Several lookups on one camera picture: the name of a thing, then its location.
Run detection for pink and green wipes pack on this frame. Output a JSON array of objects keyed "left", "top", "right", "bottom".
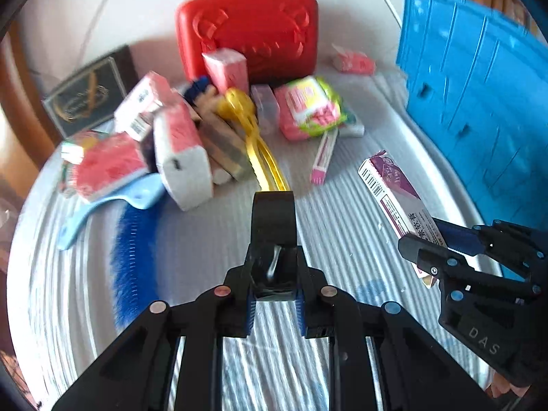
[{"left": 274, "top": 76, "right": 345, "bottom": 141}]

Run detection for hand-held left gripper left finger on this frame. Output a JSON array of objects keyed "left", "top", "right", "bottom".
[{"left": 51, "top": 265, "right": 258, "bottom": 411}]

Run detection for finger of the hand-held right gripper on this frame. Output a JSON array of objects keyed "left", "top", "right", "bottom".
[
  {"left": 433, "top": 217, "right": 546, "bottom": 283},
  {"left": 397, "top": 235, "right": 472, "bottom": 284}
]

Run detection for pink tissue pack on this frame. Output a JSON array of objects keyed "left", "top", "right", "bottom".
[{"left": 332, "top": 45, "right": 376, "bottom": 75}]

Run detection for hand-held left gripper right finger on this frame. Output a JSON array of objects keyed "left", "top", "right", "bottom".
[{"left": 295, "top": 265, "right": 493, "bottom": 411}]

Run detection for blue bristle brush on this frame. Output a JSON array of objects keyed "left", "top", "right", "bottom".
[{"left": 112, "top": 203, "right": 159, "bottom": 326}]

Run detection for purple and white carton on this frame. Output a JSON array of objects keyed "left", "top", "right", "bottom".
[{"left": 357, "top": 150, "right": 450, "bottom": 287}]

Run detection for blue plastic crate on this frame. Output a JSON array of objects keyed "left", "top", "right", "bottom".
[{"left": 396, "top": 0, "right": 548, "bottom": 279}]

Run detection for tall pink carton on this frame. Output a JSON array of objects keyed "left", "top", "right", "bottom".
[{"left": 202, "top": 49, "right": 250, "bottom": 95}]

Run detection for small blue haired doll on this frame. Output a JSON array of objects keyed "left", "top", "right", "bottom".
[{"left": 184, "top": 76, "right": 219, "bottom": 112}]

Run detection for pile of medicine boxes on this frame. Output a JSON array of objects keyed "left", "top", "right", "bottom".
[{"left": 60, "top": 71, "right": 364, "bottom": 212}]

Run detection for black plastic clip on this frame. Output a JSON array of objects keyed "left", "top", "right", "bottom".
[{"left": 246, "top": 190, "right": 300, "bottom": 300}]

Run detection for light blue plastic comb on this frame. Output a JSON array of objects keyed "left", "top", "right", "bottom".
[{"left": 58, "top": 171, "right": 165, "bottom": 251}]

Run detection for clear plastic case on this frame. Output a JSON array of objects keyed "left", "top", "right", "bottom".
[{"left": 250, "top": 83, "right": 281, "bottom": 135}]

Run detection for yellow plastic tongs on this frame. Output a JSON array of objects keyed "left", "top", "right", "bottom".
[{"left": 216, "top": 88, "right": 292, "bottom": 191}]

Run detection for person's right hand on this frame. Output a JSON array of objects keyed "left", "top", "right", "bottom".
[{"left": 488, "top": 370, "right": 534, "bottom": 400}]

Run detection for black gift box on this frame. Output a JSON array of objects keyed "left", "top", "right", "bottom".
[{"left": 43, "top": 45, "right": 138, "bottom": 138}]

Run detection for red hard case with handle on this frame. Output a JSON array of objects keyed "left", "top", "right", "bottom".
[{"left": 175, "top": 0, "right": 320, "bottom": 84}]

